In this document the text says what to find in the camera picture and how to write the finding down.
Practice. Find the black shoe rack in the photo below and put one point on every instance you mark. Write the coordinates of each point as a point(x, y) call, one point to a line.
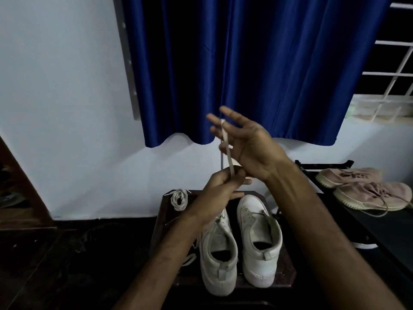
point(387, 235)

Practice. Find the brown wooden door frame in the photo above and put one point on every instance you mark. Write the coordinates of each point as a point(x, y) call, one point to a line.
point(32, 203)

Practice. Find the white shoelace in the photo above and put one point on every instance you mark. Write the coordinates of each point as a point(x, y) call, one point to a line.
point(179, 200)
point(227, 148)

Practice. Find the person's right forearm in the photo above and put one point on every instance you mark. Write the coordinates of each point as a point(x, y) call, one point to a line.
point(329, 248)

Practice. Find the person's right hand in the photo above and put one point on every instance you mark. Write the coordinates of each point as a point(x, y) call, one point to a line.
point(255, 148)

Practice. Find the grey slipper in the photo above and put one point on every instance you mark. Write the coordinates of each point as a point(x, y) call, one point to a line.
point(13, 200)

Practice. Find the dark brown plastic stool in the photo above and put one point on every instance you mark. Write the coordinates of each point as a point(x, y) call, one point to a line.
point(284, 271)

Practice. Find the black sneaker white sole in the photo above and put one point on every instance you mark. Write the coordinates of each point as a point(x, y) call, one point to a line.
point(364, 246)

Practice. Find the person's left forearm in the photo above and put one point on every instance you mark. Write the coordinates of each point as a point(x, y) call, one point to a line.
point(155, 274)

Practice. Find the person's left hand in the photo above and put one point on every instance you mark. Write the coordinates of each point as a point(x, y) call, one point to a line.
point(216, 196)

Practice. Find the white window grille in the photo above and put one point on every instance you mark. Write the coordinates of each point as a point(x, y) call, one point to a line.
point(384, 106)

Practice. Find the blue curtain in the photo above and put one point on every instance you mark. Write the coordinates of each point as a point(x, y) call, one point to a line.
point(258, 61)

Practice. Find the pink sneaker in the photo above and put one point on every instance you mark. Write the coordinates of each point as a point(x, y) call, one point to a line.
point(361, 198)
point(335, 177)

